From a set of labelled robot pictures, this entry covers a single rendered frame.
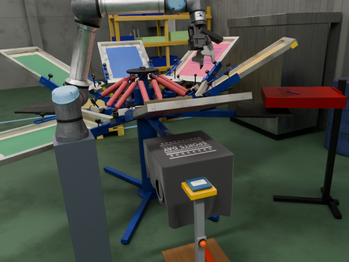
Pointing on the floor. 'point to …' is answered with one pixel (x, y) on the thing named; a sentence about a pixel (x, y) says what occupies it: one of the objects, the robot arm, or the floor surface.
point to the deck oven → (281, 65)
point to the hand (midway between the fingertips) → (207, 66)
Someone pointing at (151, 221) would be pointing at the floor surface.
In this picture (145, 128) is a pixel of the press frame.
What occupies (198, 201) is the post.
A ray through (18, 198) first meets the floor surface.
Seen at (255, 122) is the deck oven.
